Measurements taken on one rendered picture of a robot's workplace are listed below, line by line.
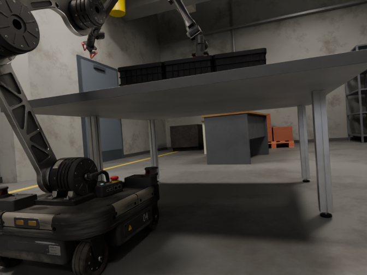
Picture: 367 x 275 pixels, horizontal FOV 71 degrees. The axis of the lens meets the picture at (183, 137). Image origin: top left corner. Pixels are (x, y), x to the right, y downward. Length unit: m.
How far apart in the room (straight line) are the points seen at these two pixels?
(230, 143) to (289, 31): 5.43
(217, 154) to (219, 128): 0.39
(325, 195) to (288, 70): 0.82
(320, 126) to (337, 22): 7.32
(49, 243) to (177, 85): 0.71
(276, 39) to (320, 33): 1.14
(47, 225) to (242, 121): 3.03
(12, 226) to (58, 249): 0.22
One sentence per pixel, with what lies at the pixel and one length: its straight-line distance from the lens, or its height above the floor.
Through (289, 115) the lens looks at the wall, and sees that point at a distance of 8.10.
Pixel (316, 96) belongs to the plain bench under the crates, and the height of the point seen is 0.63.
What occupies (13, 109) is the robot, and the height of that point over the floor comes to 0.63.
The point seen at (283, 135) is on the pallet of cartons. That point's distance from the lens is 6.43.
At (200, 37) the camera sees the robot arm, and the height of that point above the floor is 1.06.
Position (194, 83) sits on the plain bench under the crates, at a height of 0.67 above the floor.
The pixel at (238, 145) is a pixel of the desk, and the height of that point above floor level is 0.27.
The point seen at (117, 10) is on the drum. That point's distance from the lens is 6.06.
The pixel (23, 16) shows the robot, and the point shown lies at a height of 0.92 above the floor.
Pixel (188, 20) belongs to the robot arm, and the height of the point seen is 1.19.
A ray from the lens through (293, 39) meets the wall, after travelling 8.48.
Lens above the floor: 0.49
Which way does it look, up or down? 1 degrees down
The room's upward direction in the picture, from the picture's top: 4 degrees counter-clockwise
